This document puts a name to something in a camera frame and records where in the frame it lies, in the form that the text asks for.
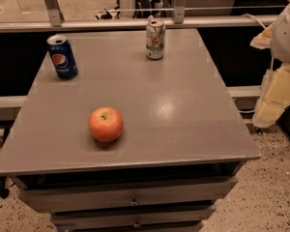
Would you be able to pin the grey drawer cabinet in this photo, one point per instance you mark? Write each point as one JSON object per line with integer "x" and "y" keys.
{"x": 179, "y": 122}

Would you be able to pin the red apple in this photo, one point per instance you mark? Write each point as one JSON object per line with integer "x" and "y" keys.
{"x": 105, "y": 124}

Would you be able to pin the metal window frame rail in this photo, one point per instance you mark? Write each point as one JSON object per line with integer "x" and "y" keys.
{"x": 93, "y": 15}

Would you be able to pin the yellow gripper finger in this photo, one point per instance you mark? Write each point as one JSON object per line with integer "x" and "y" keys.
{"x": 274, "y": 97}
{"x": 263, "y": 40}

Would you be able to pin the white green soda can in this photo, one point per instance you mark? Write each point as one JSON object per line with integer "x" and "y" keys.
{"x": 155, "y": 34}

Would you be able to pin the blue pepsi can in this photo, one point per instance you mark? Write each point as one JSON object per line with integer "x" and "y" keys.
{"x": 61, "y": 55}

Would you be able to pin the grey drawer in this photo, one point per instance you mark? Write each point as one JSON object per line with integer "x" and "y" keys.
{"x": 133, "y": 217}
{"x": 57, "y": 200}

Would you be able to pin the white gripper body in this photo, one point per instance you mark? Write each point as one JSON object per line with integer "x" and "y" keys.
{"x": 287, "y": 38}

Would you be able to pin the grey top drawer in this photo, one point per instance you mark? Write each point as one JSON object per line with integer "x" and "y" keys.
{"x": 57, "y": 200}

